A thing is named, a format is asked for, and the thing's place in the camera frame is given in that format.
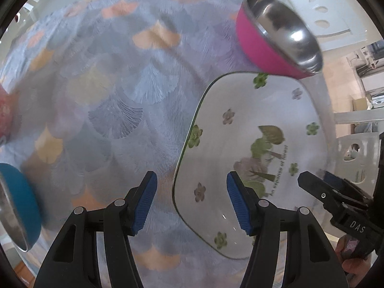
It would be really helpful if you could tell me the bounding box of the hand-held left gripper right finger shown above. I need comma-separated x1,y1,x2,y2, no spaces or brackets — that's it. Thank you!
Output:
226,171,349,288

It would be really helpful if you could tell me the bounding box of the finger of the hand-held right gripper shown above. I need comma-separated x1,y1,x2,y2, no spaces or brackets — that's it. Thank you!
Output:
298,171,369,215
324,172,375,203

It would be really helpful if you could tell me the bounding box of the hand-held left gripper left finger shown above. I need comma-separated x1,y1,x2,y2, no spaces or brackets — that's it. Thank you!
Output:
34,171,158,288

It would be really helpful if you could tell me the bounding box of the square forest print plate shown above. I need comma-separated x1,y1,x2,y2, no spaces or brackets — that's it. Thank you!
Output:
172,72,331,260

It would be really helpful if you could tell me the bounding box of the blue steel bowl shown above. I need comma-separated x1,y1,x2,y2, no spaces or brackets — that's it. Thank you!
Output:
0,162,43,252

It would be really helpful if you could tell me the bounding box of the pink steel bowl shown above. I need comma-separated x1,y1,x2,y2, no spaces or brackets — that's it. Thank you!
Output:
235,0,324,80

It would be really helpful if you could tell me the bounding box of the red patterned ceramic bowl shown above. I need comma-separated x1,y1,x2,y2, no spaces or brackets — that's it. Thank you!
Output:
0,85,19,146

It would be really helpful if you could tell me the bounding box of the person's right hand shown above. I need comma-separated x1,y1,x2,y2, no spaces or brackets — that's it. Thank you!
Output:
334,235,374,276

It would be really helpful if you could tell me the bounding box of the white chair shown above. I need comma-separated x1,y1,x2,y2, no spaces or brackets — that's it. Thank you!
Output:
332,111,382,188
279,0,384,53

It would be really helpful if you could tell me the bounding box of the leaf pattern table mat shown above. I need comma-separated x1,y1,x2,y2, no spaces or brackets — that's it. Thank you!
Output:
0,0,330,288

